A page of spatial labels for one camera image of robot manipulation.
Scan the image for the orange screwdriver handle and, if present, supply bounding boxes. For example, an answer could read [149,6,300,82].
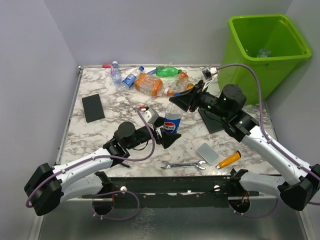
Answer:
[215,150,241,170]

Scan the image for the clear bottle inside bin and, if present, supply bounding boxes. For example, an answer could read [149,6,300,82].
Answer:
[256,48,271,58]

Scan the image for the black foam pad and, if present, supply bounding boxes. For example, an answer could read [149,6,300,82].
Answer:
[81,94,105,123]
[198,108,223,134]

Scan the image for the orange label bottle centre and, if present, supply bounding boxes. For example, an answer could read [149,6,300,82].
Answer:
[134,72,163,97]

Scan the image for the left black foam pad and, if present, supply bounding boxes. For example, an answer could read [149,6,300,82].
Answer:
[81,94,105,123]

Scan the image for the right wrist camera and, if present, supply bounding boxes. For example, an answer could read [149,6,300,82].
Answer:
[201,66,218,91]

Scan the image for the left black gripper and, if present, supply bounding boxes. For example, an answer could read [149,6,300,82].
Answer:
[126,116,181,150]

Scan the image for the green sprite bottle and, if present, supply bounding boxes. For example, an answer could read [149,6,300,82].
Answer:
[155,66,182,78]

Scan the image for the small clear bottle back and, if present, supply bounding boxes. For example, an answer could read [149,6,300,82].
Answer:
[110,61,122,86]

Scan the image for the black base frame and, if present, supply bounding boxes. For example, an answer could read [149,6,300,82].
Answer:
[98,175,246,208]

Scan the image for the grey rectangular sharpening stone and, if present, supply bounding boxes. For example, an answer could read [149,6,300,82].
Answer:
[196,143,220,165]

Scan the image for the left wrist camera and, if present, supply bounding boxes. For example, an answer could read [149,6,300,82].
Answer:
[139,106,159,124]

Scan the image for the orange label bottle back right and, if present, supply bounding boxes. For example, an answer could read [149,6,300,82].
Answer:
[163,70,189,97]

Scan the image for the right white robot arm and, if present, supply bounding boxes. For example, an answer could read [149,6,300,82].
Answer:
[169,80,320,211]

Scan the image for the orange label bottle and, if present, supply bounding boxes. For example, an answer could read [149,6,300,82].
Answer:
[163,70,189,97]
[134,72,163,97]

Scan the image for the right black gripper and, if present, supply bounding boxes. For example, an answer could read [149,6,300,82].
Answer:
[170,79,230,121]

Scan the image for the green plastic bin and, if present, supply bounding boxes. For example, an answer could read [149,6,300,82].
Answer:
[217,14,312,105]

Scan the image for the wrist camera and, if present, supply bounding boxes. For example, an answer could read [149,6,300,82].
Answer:
[139,106,159,124]
[201,66,218,91]

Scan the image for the orange juice bottle right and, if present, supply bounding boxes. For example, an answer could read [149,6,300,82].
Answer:
[186,83,194,91]

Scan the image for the right black foam pad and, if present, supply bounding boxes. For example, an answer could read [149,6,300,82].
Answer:
[198,108,223,134]

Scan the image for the blue handled pliers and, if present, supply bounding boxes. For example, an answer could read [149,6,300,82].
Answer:
[120,162,131,168]

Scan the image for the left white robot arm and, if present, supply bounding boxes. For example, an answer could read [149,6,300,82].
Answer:
[24,121,181,216]

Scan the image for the blue label bottle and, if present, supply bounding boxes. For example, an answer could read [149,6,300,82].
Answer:
[119,66,145,90]
[163,102,184,133]

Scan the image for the silver open-end wrench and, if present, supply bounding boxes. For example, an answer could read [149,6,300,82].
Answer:
[160,160,206,170]

